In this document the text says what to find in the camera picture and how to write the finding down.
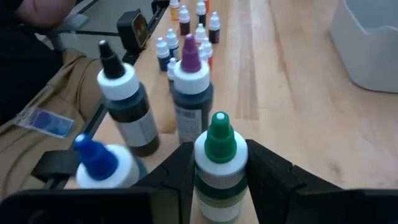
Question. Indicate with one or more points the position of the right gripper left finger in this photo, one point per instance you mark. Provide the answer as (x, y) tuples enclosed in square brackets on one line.
[(161, 199)]

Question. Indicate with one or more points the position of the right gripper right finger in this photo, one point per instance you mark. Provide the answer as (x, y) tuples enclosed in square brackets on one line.
[(280, 193)]

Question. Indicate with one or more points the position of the large blue-cap food coloring bottle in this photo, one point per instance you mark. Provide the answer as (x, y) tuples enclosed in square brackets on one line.
[(96, 158)]

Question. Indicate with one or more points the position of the large green-cap food coloring bottle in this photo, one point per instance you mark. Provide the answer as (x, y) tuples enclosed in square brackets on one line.
[(220, 143)]

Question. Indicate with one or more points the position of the large black-cap food coloring bottle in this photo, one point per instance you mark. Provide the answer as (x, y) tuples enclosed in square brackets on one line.
[(124, 93)]

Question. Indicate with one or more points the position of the large purple-cap food coloring bottle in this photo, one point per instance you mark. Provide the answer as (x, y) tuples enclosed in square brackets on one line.
[(191, 77)]

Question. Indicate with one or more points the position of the small white-cap dropper bottle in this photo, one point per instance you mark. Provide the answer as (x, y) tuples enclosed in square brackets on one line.
[(201, 56)]

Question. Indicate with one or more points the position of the small dark blue dropper bottle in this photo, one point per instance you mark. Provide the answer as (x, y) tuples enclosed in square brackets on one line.
[(171, 39)]

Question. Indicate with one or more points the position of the small brown dropper bottle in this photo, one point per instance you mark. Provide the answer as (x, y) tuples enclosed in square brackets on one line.
[(184, 18)]

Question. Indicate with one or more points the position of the small dark purple dropper bottle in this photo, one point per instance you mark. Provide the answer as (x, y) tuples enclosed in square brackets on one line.
[(214, 23)]

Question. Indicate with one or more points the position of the small yellow dropper bottle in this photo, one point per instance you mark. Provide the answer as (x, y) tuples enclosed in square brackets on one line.
[(174, 12)]

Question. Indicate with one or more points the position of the small black dropper bottle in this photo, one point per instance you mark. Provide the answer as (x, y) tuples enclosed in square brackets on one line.
[(201, 9)]

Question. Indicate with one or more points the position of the black table clamp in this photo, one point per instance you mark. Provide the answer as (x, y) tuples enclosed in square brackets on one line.
[(56, 165)]

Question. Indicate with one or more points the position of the blue tag on backpack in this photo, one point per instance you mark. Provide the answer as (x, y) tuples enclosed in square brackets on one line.
[(46, 123)]

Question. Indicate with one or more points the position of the tan backpack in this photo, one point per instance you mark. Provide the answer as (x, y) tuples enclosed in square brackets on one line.
[(68, 90)]

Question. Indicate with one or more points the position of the white plastic bin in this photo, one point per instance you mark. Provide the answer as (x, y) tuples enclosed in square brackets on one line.
[(370, 62)]

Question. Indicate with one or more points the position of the person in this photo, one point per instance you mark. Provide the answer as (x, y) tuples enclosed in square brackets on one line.
[(18, 77)]

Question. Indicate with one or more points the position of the black table-level camera box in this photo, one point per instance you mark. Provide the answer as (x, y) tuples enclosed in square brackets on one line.
[(130, 31)]

